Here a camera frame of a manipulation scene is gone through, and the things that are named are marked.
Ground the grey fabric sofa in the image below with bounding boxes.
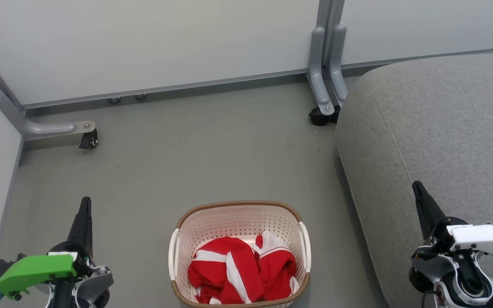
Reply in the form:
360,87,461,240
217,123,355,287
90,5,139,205
336,51,493,308

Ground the long grey partition foot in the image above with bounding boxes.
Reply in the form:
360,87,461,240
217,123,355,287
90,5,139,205
0,89,97,141

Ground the plain red garment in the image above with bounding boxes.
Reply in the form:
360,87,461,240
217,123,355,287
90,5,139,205
187,237,265,305

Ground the white laundry basket brown rim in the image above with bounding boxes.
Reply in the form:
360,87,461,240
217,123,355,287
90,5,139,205
168,200,312,308

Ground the red garment with white collar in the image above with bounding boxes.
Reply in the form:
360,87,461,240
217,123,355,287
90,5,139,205
251,230,300,301

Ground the narrow grey partition foot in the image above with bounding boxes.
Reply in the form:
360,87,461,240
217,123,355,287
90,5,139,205
330,24,349,104

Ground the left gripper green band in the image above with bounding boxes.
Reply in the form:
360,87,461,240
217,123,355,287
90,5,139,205
0,197,95,296

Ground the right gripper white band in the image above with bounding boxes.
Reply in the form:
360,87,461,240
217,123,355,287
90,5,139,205
412,181,493,257

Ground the wide grey partition foot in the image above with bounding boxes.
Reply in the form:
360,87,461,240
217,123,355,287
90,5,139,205
307,27,335,116

